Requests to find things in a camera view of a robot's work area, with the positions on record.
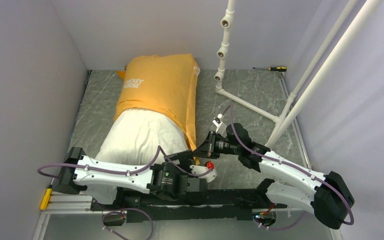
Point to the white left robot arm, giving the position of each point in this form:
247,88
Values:
105,181

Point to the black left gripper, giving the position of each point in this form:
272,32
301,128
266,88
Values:
184,158

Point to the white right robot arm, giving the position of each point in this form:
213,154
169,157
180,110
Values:
326,196

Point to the yellow pillowcase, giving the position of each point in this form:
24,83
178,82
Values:
163,84

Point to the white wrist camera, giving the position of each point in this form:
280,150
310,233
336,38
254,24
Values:
207,171
220,126

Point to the white pvc pipe frame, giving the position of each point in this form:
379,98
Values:
292,25

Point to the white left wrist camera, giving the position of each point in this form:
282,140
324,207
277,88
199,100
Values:
207,171

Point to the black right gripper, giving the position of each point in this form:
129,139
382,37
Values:
207,148

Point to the aluminium table edge rail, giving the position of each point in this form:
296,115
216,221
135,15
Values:
298,132

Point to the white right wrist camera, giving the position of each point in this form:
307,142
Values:
220,126

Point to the white pillow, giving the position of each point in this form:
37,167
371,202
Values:
135,136

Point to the yellow black screwdriver right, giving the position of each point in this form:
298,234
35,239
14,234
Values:
273,68

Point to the yellow screwdriver near base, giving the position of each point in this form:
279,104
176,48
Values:
46,197

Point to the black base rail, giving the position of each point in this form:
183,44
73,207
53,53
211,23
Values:
239,204

